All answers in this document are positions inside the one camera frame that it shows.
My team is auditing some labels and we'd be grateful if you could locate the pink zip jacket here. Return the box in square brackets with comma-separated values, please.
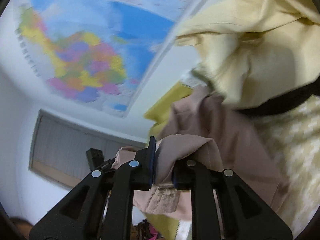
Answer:
[111, 84, 291, 221]

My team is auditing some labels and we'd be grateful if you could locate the black garment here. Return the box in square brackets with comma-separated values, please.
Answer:
[237, 77, 320, 118]

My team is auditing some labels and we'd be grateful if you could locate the patterned bed sheet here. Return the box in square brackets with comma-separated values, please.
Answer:
[143, 71, 320, 240]

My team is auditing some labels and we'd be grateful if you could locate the cream jacket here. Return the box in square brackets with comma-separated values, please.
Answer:
[176, 0, 319, 109]

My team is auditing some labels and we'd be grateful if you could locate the grey wardrobe door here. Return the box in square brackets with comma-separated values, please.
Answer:
[29, 110, 145, 189]

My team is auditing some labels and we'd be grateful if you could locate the person's left hand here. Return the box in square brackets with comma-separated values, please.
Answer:
[10, 217, 33, 239]

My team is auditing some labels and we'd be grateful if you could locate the colourful wall map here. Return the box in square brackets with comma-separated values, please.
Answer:
[13, 0, 193, 116]

